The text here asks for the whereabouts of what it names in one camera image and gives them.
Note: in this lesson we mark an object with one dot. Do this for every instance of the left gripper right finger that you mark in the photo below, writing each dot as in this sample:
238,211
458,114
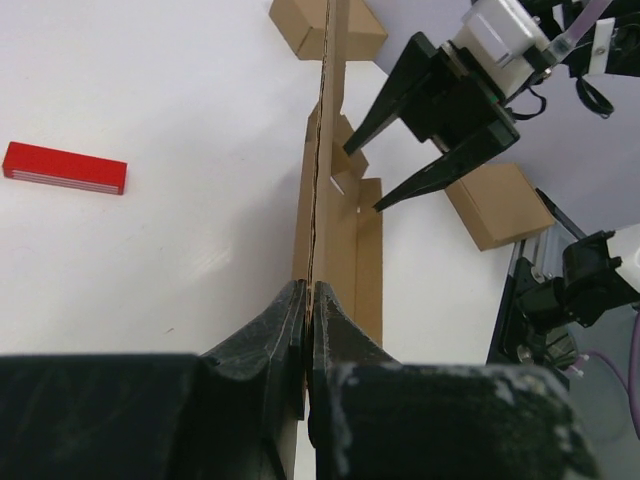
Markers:
372,417

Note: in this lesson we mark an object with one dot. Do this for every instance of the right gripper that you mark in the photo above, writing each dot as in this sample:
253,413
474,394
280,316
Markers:
445,96

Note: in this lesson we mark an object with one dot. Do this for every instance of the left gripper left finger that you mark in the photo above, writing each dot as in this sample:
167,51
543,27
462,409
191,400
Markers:
230,413

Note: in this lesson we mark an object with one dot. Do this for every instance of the red rectangular block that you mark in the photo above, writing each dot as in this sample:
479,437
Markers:
65,169

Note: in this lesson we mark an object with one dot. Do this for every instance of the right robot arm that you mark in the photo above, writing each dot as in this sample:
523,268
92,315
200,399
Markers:
591,37

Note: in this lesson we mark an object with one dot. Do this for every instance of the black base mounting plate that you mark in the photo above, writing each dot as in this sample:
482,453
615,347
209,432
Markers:
533,261

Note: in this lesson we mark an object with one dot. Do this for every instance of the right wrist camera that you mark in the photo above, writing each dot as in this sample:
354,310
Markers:
497,33

